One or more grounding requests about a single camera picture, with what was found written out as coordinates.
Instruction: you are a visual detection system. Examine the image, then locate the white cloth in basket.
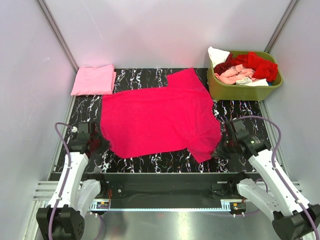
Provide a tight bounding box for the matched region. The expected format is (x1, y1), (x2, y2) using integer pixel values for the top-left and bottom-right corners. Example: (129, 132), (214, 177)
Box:
(207, 46), (230, 67)

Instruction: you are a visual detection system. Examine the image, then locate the aluminium frame rail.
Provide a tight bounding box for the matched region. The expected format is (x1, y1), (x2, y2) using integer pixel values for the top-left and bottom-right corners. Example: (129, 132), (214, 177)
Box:
(33, 181), (302, 201)

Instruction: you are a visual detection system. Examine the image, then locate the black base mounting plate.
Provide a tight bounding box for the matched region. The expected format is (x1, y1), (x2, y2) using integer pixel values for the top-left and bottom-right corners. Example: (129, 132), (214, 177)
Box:
(82, 172), (259, 210)

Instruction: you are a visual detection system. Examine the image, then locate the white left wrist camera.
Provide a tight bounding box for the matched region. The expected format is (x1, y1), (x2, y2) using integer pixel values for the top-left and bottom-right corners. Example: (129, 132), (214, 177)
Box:
(71, 121), (96, 141)

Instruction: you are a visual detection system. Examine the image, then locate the peach garment in basket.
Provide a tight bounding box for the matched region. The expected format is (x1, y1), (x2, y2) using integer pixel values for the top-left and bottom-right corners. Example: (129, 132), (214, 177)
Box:
(214, 64), (256, 85)

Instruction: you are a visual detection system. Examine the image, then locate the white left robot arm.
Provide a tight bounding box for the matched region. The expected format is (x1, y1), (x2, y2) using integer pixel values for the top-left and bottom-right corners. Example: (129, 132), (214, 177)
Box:
(36, 133), (109, 240)

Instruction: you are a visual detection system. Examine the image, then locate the dark red garment in basket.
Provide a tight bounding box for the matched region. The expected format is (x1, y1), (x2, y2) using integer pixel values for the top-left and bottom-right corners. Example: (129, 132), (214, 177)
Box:
(213, 53), (233, 75)

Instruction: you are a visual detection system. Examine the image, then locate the aluminium corner post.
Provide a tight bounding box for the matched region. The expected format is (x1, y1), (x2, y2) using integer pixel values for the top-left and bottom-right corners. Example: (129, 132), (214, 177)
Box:
(264, 0), (300, 54)
(35, 0), (79, 73)

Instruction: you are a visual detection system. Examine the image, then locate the left aluminium corner post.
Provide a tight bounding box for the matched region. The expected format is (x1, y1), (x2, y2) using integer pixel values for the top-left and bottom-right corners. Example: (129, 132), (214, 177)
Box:
(35, 0), (79, 73)

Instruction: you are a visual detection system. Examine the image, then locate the magenta t shirt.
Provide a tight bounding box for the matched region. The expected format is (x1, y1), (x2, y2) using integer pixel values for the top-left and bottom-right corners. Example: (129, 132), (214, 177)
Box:
(100, 68), (221, 163)

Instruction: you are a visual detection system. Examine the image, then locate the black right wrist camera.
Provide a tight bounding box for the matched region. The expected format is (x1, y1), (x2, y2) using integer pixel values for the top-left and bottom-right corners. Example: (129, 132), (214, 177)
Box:
(225, 119), (250, 142)

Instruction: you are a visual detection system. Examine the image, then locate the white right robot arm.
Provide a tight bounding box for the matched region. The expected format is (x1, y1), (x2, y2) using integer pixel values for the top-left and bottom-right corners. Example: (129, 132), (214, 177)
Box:
(211, 135), (320, 240)

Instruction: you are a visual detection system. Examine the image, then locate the olive green plastic basket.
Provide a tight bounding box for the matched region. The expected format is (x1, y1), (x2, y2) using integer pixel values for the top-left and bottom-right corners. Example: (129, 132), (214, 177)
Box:
(207, 50), (283, 102)

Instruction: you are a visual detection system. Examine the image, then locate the folded pink t shirt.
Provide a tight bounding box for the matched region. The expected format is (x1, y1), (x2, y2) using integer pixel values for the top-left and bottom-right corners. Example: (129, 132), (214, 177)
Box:
(70, 64), (117, 96)

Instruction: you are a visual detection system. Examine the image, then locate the right aluminium corner post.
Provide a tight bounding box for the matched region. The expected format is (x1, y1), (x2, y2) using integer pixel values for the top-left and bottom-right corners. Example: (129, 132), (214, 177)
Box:
(264, 0), (300, 54)

